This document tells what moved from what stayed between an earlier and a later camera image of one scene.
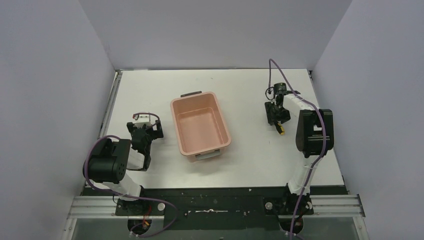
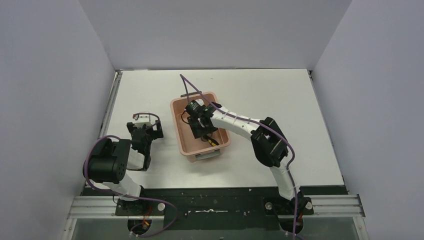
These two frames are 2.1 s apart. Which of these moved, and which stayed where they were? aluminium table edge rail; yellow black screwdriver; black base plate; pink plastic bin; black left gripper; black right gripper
Moved: black right gripper; yellow black screwdriver
Stayed: black base plate; black left gripper; pink plastic bin; aluminium table edge rail
